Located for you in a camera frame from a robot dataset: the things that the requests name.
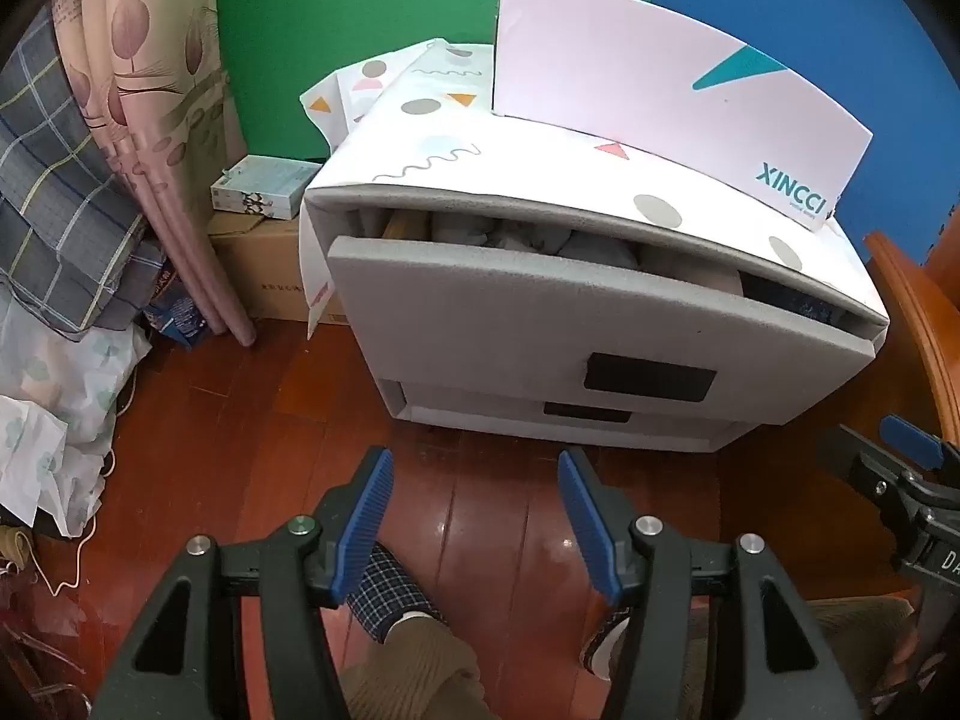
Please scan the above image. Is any pink leaf-print curtain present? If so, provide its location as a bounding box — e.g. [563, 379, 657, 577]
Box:
[79, 0, 257, 347]

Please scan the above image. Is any small teal white box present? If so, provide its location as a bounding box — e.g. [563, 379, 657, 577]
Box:
[210, 155, 323, 221]

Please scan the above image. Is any blue plastic packet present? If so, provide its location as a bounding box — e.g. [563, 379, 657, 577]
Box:
[145, 270, 209, 350]

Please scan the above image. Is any clear plastic hanger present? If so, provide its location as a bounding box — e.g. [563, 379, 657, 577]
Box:
[0, 611, 85, 700]

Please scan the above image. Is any white leaf-print sheet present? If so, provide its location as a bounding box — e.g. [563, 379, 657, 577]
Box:
[0, 307, 155, 539]

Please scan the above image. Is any green foam mat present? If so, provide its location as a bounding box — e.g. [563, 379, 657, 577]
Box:
[214, 0, 668, 164]

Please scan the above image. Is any brown cardboard box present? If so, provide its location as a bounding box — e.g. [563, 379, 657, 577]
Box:
[206, 210, 350, 325]

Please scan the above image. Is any dark navy garment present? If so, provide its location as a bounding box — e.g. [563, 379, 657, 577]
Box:
[739, 272, 852, 325]

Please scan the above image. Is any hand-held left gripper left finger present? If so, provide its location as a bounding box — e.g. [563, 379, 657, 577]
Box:
[90, 446, 396, 720]

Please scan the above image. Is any white cord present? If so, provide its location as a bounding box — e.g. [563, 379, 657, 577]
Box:
[30, 367, 140, 595]

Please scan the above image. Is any plaid slipper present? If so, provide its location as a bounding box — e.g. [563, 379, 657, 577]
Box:
[580, 606, 632, 681]
[347, 542, 445, 646]

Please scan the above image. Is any blue foam mat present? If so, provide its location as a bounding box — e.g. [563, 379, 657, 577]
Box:
[651, 0, 960, 271]

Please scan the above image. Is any grey bedside cabinet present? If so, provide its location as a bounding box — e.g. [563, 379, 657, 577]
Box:
[298, 37, 893, 455]

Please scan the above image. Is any low grey drawer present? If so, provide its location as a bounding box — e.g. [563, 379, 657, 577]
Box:
[396, 381, 722, 452]

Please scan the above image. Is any wooden drawer with grey front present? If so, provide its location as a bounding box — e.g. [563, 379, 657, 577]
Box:
[326, 210, 882, 436]

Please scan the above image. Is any grey plaid blanket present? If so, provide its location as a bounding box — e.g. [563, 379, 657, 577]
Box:
[0, 0, 167, 342]

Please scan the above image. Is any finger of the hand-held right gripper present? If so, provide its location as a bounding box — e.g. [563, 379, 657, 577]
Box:
[816, 414, 944, 500]

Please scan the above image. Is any person's left leg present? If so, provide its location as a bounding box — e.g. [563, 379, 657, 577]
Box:
[330, 611, 485, 720]

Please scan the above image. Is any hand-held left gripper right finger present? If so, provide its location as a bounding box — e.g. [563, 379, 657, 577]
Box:
[556, 446, 863, 720]

